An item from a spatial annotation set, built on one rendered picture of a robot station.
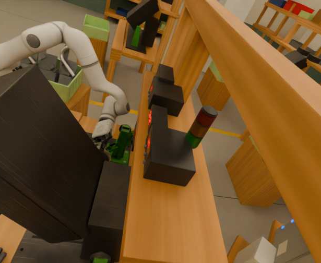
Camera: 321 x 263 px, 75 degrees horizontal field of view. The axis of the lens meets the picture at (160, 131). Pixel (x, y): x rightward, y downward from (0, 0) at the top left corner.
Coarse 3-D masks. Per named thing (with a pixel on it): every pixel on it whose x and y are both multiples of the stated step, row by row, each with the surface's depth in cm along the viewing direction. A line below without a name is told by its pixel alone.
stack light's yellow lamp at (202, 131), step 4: (192, 124) 63; (196, 124) 61; (192, 128) 62; (196, 128) 61; (200, 128) 60; (204, 128) 60; (208, 128) 61; (192, 132) 62; (196, 132) 61; (200, 132) 61; (204, 132) 61; (196, 136) 62; (200, 136) 62
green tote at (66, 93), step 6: (60, 60) 201; (78, 66) 205; (78, 72) 208; (78, 78) 198; (54, 84) 173; (60, 84) 173; (72, 84) 183; (78, 84) 204; (60, 90) 177; (66, 90) 177; (72, 90) 189; (60, 96) 180; (66, 96) 180; (66, 102) 184
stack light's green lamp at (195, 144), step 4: (188, 132) 64; (188, 136) 64; (192, 136) 63; (188, 140) 64; (192, 140) 63; (196, 140) 63; (200, 140) 64; (192, 144) 64; (196, 144) 64; (192, 148) 65
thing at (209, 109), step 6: (204, 108) 59; (210, 108) 60; (198, 114) 60; (204, 114) 58; (210, 114) 57; (216, 114) 58; (198, 120) 60; (204, 120) 58; (210, 120) 58; (204, 126) 60
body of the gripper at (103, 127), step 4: (100, 120) 110; (104, 120) 109; (108, 120) 108; (100, 124) 108; (104, 124) 106; (108, 124) 106; (112, 124) 108; (96, 128) 108; (100, 128) 106; (104, 128) 105; (108, 128) 104; (112, 128) 107; (96, 132) 106; (100, 132) 104; (104, 132) 103; (108, 132) 103; (112, 132) 106; (92, 136) 106; (96, 136) 105; (100, 136) 106
